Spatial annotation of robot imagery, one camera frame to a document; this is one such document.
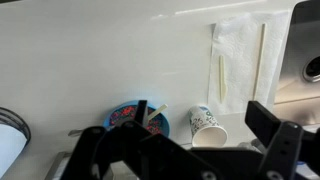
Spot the short cream plastic knife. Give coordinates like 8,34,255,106
219,55,227,103

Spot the black wire towel holder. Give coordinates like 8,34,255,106
0,107,32,142

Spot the paper towel roll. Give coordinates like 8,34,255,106
0,124,27,178

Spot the cream utensil in bowl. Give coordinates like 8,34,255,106
147,104,168,120

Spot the blue bowl with candies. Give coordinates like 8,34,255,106
103,100,170,137

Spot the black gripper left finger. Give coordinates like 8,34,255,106
60,99,188,180

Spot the long cream chopstick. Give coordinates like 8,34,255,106
253,23,266,100

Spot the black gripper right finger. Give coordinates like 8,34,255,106
245,101,320,180

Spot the patterned paper cup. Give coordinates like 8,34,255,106
189,106,228,147

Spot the stainless steel sink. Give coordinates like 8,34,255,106
273,0,320,125

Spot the white paper towel sheet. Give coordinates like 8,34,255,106
208,11,290,115

